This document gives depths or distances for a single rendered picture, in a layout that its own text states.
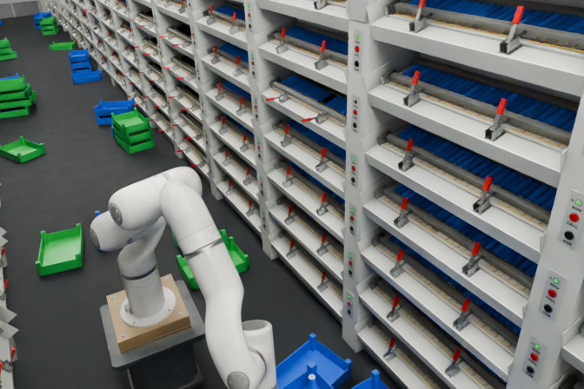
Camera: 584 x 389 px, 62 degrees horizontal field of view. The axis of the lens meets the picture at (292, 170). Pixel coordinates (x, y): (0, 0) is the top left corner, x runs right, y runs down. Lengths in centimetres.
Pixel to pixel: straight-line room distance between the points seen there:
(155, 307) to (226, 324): 78
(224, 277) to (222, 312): 7
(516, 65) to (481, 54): 9
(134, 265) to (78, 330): 78
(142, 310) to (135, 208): 66
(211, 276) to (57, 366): 129
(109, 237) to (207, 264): 54
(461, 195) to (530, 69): 39
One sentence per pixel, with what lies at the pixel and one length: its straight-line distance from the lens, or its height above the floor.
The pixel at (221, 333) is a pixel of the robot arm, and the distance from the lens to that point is 102.
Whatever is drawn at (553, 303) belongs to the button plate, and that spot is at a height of 79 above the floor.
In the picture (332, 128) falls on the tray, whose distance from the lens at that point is 167.
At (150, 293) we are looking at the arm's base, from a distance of 173.
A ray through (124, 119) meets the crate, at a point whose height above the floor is 16.
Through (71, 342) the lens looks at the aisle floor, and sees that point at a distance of 233.
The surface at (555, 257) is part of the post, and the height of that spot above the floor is 90.
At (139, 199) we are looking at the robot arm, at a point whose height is 97.
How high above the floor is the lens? 155
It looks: 28 degrees down
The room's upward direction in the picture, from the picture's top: 2 degrees counter-clockwise
